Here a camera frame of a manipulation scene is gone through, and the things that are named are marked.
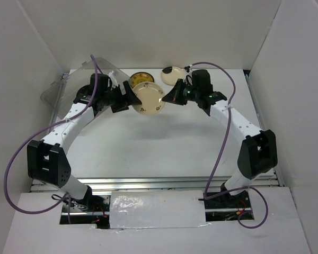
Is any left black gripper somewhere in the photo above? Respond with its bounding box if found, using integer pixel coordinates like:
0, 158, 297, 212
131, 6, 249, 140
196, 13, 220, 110
101, 80, 141, 113

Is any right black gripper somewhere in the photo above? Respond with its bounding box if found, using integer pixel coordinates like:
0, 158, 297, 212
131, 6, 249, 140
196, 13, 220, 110
163, 79, 200, 105

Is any cream plate with brown motifs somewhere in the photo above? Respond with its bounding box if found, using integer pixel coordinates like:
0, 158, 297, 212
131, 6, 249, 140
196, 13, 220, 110
132, 81, 165, 115

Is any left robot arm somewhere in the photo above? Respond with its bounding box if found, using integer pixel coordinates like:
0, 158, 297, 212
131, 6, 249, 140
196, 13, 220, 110
27, 74, 141, 211

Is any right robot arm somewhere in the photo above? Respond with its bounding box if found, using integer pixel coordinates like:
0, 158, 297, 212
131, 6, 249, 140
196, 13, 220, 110
162, 69, 278, 207

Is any clear plastic bin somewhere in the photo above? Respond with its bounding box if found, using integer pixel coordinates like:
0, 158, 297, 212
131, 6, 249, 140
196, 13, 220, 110
40, 57, 131, 119

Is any cream plate with black patch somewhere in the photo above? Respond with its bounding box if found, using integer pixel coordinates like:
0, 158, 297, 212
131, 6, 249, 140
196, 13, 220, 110
161, 66, 187, 86

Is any yellow patterned plate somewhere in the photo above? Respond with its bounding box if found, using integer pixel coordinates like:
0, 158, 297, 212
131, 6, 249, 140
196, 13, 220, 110
131, 71, 154, 87

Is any white cover panel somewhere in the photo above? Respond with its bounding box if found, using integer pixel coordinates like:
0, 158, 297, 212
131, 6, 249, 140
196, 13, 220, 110
109, 190, 206, 229

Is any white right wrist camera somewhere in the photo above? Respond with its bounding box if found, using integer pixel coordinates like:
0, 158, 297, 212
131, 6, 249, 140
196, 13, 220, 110
184, 64, 193, 74

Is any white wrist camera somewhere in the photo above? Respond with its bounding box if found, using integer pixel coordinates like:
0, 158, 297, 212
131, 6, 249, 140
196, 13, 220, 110
108, 70, 119, 88
184, 64, 193, 74

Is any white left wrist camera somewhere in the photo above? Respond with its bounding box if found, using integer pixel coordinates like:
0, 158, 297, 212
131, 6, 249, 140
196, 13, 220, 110
108, 70, 119, 88

